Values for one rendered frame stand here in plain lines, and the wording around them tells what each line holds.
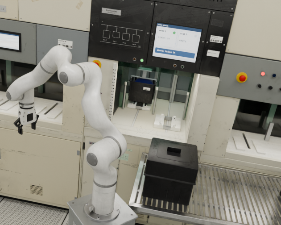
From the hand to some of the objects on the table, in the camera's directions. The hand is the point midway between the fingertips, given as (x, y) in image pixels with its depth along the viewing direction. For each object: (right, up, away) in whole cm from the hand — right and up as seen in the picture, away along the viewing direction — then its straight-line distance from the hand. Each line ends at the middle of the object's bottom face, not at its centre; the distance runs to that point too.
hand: (26, 130), depth 176 cm
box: (+170, -49, +4) cm, 177 cm away
